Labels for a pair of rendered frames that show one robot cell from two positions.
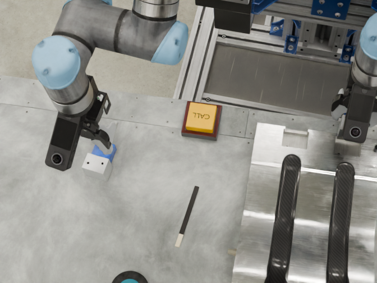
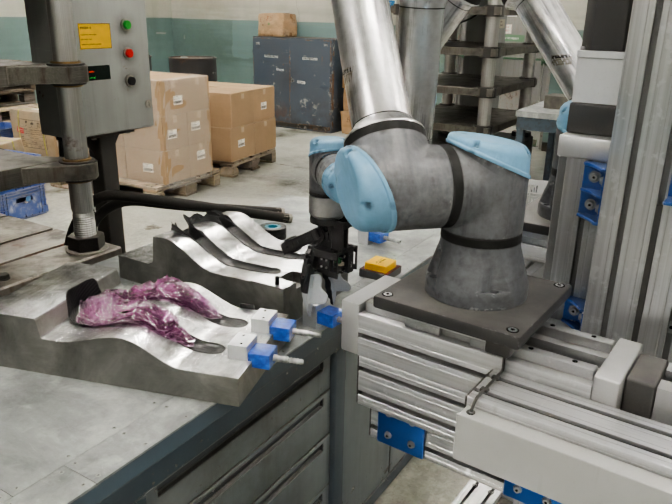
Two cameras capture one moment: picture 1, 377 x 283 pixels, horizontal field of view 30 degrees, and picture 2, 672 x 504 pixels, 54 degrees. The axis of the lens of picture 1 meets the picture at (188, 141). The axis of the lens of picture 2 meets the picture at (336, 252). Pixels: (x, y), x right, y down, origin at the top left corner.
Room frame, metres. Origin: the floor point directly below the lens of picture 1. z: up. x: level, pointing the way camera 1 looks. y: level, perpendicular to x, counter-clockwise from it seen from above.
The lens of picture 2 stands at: (0.89, -1.59, 1.43)
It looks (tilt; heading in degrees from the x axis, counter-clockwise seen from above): 20 degrees down; 103
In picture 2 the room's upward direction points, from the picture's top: 1 degrees clockwise
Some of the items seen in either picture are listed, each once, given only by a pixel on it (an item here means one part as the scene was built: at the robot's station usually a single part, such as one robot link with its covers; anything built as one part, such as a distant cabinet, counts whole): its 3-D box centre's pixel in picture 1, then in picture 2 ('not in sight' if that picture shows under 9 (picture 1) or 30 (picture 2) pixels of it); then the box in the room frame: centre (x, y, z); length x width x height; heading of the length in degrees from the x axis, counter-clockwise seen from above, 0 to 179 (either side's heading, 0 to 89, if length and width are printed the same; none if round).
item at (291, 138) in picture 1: (294, 140); not in sight; (0.54, -0.22, 0.87); 0.05 x 0.05 x 0.04; 71
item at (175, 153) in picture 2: not in sight; (131, 130); (-2.04, 3.40, 0.47); 1.22 x 0.80 x 0.94; 166
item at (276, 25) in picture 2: not in sight; (277, 24); (-1.91, 6.87, 1.26); 0.42 x 0.33 x 0.29; 162
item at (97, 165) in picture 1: (105, 147); (381, 236); (0.61, 0.18, 0.83); 0.13 x 0.05 x 0.05; 153
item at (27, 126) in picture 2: not in sight; (51, 130); (-3.13, 3.83, 0.34); 0.63 x 0.45 x 0.40; 162
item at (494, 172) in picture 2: not in sight; (481, 181); (0.88, -0.65, 1.20); 0.13 x 0.12 x 0.14; 28
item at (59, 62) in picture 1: (60, 68); not in sight; (0.59, 0.19, 1.22); 0.09 x 0.08 x 0.11; 154
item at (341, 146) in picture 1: (346, 148); (294, 284); (0.50, -0.32, 0.87); 0.05 x 0.05 x 0.04; 71
